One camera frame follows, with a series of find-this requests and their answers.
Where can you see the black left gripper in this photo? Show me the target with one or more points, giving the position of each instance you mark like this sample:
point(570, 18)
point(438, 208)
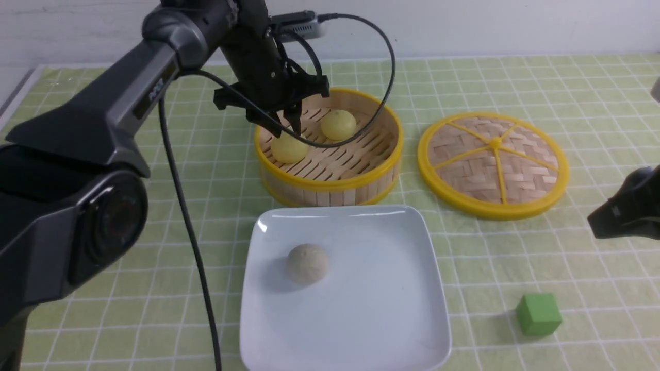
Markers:
point(265, 74)

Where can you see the yellow steamed bun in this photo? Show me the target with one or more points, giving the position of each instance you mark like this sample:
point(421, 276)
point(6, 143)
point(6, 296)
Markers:
point(287, 149)
point(338, 125)

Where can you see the grey white steamed bun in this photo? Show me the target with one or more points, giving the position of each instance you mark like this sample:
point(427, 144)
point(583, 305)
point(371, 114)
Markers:
point(307, 264)

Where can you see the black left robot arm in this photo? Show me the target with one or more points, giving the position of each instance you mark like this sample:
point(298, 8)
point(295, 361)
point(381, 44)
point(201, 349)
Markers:
point(73, 197)

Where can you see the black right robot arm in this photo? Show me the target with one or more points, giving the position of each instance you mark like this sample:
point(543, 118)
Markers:
point(633, 211)

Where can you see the white square plate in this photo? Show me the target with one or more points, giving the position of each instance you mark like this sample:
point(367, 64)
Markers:
point(381, 305)

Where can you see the bamboo steamer basket yellow rim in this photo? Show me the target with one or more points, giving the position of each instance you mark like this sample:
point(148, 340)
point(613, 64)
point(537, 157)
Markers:
point(362, 172)

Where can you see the woven bamboo steamer lid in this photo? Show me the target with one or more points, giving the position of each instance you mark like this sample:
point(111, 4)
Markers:
point(492, 166)

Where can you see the green checkered tablecloth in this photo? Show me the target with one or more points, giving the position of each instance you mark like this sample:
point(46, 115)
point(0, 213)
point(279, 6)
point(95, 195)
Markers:
point(147, 311)

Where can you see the green cube block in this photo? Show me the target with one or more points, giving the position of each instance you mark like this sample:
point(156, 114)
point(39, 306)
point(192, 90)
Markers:
point(538, 314)

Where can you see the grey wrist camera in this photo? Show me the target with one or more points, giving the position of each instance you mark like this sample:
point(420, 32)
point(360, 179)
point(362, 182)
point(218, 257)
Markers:
point(305, 23)

